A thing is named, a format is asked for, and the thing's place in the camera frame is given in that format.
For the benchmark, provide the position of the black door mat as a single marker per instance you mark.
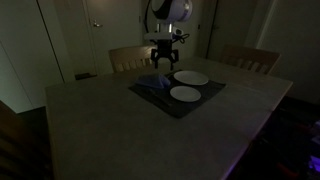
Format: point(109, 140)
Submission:
point(85, 76)

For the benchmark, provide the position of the small white plate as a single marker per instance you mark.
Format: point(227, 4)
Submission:
point(185, 94)

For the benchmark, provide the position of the white room door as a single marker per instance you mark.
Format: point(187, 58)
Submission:
point(116, 40)

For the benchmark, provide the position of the black woven placemat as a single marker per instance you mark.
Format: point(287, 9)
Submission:
point(186, 108)

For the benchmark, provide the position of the blue folded cloth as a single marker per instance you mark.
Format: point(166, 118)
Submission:
point(151, 81)

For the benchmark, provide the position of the light wooden slat-back chair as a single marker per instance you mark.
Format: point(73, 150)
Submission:
point(250, 59)
point(131, 58)

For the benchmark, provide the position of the large white plate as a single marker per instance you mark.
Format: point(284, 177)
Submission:
point(191, 77)

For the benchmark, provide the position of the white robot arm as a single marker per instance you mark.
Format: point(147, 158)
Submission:
point(171, 11)

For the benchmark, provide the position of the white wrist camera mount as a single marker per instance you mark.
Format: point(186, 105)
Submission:
point(161, 36)

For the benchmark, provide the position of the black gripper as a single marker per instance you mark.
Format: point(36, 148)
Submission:
point(164, 48)

